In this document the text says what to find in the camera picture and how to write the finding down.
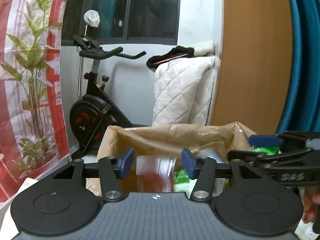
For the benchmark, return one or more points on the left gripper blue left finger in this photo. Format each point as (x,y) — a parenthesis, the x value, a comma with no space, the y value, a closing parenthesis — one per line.
(111,169)

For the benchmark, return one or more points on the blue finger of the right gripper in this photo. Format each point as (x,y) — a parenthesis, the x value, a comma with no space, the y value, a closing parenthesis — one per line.
(255,158)
(265,141)

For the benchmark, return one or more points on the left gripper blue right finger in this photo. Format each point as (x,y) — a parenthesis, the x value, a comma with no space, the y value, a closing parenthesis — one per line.
(203,170)

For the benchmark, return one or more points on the green orange snack bag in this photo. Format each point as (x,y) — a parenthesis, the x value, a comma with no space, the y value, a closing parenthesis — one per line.
(265,150)

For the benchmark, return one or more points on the green mooncake packet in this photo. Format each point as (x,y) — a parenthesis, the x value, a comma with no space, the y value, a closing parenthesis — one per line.
(182,183)

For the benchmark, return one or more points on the person right hand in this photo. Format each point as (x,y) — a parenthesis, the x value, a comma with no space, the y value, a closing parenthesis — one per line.
(310,200)

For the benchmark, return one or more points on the cardboard box with plastic liner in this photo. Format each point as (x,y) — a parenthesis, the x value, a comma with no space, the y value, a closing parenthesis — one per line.
(168,141)

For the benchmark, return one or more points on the teal curtain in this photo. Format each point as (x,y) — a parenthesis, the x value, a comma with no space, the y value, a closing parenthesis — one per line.
(301,110)

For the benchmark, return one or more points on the wooden headboard panel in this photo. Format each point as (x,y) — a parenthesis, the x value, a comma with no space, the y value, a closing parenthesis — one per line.
(256,63)

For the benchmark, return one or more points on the black exercise bike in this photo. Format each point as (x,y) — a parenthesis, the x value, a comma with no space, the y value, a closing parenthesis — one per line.
(94,110)

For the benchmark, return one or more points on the white quilted blanket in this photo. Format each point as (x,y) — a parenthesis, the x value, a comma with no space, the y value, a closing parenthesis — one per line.
(184,88)

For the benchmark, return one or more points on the red printed backdrop cloth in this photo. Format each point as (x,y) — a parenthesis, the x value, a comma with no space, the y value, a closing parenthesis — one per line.
(33,128)

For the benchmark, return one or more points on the black pink garment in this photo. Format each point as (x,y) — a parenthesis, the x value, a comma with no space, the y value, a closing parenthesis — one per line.
(174,53)

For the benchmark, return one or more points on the checked bunny tablecloth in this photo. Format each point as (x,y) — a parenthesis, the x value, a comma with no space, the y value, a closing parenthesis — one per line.
(8,227)

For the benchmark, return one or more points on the dark window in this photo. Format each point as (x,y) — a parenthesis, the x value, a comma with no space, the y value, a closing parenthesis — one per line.
(122,21)

